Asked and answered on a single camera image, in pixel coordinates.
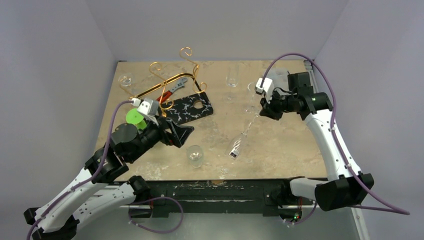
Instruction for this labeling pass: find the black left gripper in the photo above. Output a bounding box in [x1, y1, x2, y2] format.
[128, 113, 194, 162]

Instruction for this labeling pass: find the short ribbed clear goblet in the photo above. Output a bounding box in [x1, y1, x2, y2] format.
[186, 145, 204, 168]

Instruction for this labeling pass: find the green plastic wine glass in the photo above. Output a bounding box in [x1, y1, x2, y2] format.
[125, 108, 147, 130]

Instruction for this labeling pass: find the clear stemmed glass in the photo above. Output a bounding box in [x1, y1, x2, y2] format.
[225, 113, 259, 160]

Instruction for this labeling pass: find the clear round wine glass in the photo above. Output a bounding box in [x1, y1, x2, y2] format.
[118, 72, 134, 88]

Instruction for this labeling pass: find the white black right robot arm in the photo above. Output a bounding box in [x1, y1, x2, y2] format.
[254, 72, 374, 211]

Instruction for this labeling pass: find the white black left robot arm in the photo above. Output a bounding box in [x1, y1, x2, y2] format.
[24, 117, 195, 240]

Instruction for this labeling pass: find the black marbled rack base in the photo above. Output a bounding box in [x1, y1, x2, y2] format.
[165, 92, 214, 125]

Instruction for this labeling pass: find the clear tall wine glass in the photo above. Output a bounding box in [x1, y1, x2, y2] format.
[244, 82, 260, 114]

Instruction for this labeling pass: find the clear plastic screw box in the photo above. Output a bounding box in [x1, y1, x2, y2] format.
[266, 68, 290, 85]

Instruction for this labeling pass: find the clear champagne flute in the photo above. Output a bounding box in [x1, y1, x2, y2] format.
[224, 62, 239, 104]

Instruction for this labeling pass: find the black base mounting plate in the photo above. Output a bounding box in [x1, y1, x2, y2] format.
[128, 178, 314, 219]

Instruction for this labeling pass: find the gold wire wine glass rack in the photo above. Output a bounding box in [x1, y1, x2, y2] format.
[119, 46, 208, 117]

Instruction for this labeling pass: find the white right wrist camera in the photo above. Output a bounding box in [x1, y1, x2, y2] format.
[254, 77, 275, 102]

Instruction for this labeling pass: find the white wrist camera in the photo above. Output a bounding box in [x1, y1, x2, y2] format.
[129, 97, 160, 126]
[254, 77, 275, 102]

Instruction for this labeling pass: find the red handled adjustable wrench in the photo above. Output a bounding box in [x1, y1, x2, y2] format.
[156, 77, 188, 104]

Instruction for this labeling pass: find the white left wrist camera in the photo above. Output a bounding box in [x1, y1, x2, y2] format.
[129, 97, 160, 126]

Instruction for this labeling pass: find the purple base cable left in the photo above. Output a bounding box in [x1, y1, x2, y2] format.
[128, 197, 184, 233]

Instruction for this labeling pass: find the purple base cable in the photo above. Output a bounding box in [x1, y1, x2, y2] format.
[128, 197, 184, 233]
[282, 200, 318, 227]

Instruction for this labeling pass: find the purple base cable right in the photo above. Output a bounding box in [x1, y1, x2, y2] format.
[282, 200, 318, 227]

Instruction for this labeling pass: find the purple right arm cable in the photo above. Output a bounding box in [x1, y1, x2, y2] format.
[259, 52, 411, 216]

